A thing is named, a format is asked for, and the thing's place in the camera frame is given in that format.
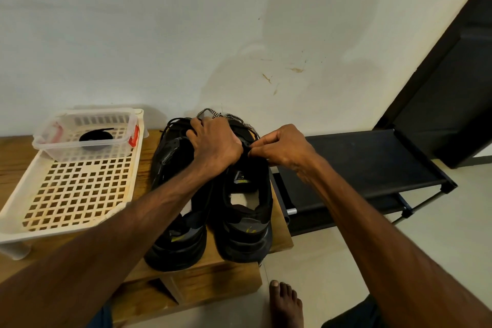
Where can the black shoe rack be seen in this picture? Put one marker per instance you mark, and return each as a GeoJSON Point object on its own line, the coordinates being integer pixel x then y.
{"type": "Point", "coordinates": [361, 162]}

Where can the black shoe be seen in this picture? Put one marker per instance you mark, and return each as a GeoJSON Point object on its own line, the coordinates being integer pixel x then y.
{"type": "Point", "coordinates": [177, 243]}
{"type": "Point", "coordinates": [244, 235]}

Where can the person's left hand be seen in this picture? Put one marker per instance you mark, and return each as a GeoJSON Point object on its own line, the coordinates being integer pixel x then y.
{"type": "Point", "coordinates": [215, 147]}

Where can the person's right hand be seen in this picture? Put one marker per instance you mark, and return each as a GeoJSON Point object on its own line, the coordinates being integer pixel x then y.
{"type": "Point", "coordinates": [288, 148]}

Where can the single black shoelace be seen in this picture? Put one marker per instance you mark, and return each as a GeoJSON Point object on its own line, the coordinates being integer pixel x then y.
{"type": "Point", "coordinates": [247, 151]}

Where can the large white plastic tray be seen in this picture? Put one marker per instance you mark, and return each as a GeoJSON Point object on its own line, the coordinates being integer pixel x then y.
{"type": "Point", "coordinates": [69, 193]}

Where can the black shoelaces bundle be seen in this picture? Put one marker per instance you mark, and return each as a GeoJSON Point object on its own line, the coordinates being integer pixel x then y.
{"type": "Point", "coordinates": [96, 136]}

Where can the low wooden table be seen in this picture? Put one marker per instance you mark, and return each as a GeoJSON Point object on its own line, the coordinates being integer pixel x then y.
{"type": "Point", "coordinates": [11, 151]}

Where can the person's left forearm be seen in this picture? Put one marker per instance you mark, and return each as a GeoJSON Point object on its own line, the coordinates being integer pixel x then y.
{"type": "Point", "coordinates": [84, 255]}

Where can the red label sticker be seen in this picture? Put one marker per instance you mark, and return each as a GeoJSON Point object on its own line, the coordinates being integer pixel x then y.
{"type": "Point", "coordinates": [134, 135]}

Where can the small white plastic basket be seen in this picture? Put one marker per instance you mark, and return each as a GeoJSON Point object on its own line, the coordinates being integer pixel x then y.
{"type": "Point", "coordinates": [54, 151]}

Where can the person's blue shorts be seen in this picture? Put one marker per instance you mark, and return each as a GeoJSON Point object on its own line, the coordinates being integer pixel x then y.
{"type": "Point", "coordinates": [100, 318]}

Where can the dark door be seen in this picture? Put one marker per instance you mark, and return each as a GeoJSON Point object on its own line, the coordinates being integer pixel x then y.
{"type": "Point", "coordinates": [446, 85]}

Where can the person's right forearm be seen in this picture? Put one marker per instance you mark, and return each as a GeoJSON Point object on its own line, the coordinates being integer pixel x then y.
{"type": "Point", "coordinates": [400, 251]}

